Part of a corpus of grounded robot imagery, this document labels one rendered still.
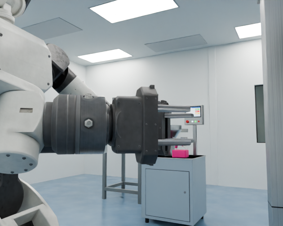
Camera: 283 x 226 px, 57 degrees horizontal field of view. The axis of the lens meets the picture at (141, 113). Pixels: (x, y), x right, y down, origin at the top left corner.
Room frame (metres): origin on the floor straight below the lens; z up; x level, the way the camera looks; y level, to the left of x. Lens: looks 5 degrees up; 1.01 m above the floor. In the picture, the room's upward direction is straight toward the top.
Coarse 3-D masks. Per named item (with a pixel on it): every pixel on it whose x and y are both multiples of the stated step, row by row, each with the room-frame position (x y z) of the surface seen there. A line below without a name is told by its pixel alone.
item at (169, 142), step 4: (160, 140) 0.40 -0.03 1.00; (164, 140) 0.41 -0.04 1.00; (168, 140) 0.41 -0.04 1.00; (172, 140) 0.41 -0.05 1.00; (176, 140) 0.41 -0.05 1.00; (180, 140) 0.42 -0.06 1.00; (184, 140) 0.42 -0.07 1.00; (188, 140) 0.42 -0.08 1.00; (160, 144) 0.40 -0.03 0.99; (164, 144) 0.41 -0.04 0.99; (168, 144) 0.41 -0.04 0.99; (172, 144) 0.41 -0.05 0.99; (176, 144) 0.41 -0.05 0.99; (180, 144) 0.42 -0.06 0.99; (184, 144) 0.42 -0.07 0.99; (188, 144) 0.42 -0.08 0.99
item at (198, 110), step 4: (200, 104) 3.17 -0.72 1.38; (192, 108) 3.22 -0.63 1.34; (196, 108) 3.19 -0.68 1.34; (200, 108) 3.17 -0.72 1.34; (188, 112) 3.24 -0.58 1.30; (192, 112) 3.22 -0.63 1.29; (196, 112) 3.19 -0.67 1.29; (200, 112) 3.17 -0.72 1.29; (196, 116) 3.19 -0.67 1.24; (200, 116) 3.17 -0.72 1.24; (184, 120) 3.27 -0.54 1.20; (188, 120) 3.25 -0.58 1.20; (192, 120) 3.22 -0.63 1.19; (196, 120) 3.20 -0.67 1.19; (200, 120) 3.17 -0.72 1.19; (188, 124) 3.25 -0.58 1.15; (192, 124) 3.22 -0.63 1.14; (196, 124) 3.20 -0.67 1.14; (200, 124) 3.18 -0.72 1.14; (196, 128) 3.27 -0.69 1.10; (196, 132) 3.26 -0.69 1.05; (196, 136) 3.26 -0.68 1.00; (196, 140) 3.26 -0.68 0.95; (196, 144) 3.26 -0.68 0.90; (196, 148) 3.25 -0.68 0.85; (196, 152) 3.25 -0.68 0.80
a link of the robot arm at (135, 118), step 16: (80, 96) 0.37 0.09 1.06; (96, 96) 0.38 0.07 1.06; (128, 96) 0.39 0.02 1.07; (144, 96) 0.39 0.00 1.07; (80, 112) 0.35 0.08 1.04; (96, 112) 0.36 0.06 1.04; (112, 112) 0.38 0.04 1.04; (128, 112) 0.38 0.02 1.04; (144, 112) 0.39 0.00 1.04; (80, 128) 0.35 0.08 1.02; (96, 128) 0.35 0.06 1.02; (112, 128) 0.38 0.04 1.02; (128, 128) 0.38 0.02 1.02; (144, 128) 0.39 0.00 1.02; (80, 144) 0.36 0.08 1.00; (96, 144) 0.36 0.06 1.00; (112, 144) 0.39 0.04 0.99; (128, 144) 0.38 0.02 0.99; (144, 144) 0.39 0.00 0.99; (144, 160) 0.39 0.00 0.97
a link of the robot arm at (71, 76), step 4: (68, 68) 0.87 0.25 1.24; (64, 72) 0.88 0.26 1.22; (68, 72) 0.86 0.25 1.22; (72, 72) 0.88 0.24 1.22; (60, 76) 0.87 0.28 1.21; (64, 76) 0.87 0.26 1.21; (68, 76) 0.86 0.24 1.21; (72, 76) 0.87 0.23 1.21; (56, 80) 0.88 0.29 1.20; (60, 80) 0.88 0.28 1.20; (64, 80) 0.85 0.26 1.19; (68, 80) 0.86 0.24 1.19; (72, 80) 0.87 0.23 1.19; (56, 84) 0.89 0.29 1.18; (60, 84) 0.86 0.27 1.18; (64, 84) 0.86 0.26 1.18; (68, 84) 0.86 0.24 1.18; (56, 88) 0.87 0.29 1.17; (60, 88) 0.87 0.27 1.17
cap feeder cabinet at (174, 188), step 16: (160, 160) 3.00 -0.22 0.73; (176, 160) 2.92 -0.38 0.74; (192, 160) 2.83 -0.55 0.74; (144, 176) 3.10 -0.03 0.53; (160, 176) 3.00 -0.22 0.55; (176, 176) 2.91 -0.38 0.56; (192, 176) 2.83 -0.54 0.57; (144, 192) 3.10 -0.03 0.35; (160, 192) 3.00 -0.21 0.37; (176, 192) 2.91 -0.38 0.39; (192, 192) 2.83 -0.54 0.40; (144, 208) 3.10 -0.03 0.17; (160, 208) 3.00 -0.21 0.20; (176, 208) 2.91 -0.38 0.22; (192, 208) 2.83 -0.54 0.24; (192, 224) 2.83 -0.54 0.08
